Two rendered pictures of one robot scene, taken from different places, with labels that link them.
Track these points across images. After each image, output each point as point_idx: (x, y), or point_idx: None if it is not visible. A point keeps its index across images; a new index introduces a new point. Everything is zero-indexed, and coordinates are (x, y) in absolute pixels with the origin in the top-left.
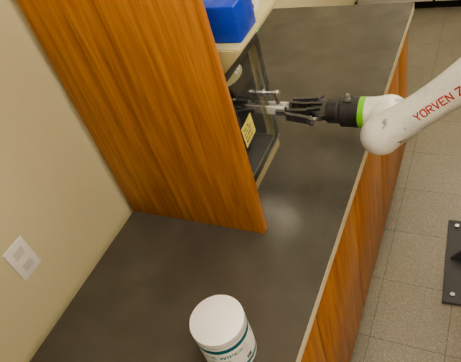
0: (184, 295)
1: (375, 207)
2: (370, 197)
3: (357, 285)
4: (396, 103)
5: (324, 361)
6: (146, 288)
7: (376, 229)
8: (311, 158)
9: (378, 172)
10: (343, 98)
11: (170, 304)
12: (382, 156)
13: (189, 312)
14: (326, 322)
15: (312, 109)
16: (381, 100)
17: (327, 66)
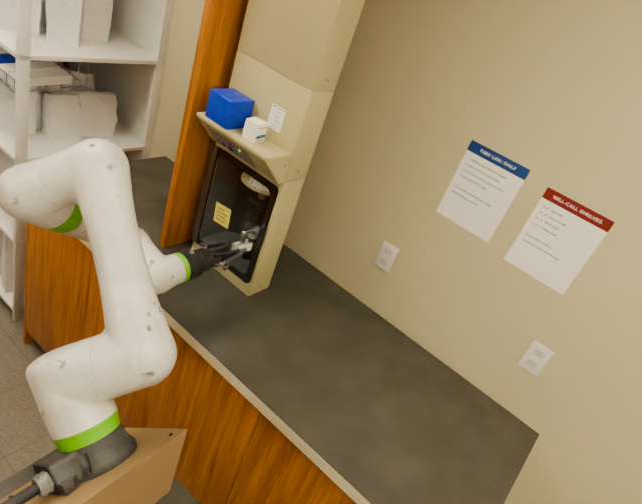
0: (151, 203)
1: (202, 469)
2: (195, 426)
3: (138, 410)
4: (149, 258)
5: (82, 315)
6: None
7: (193, 489)
8: (210, 299)
9: (226, 463)
10: (195, 251)
11: (150, 197)
12: (243, 477)
13: (136, 199)
14: (95, 303)
15: (211, 248)
16: (162, 256)
17: (348, 390)
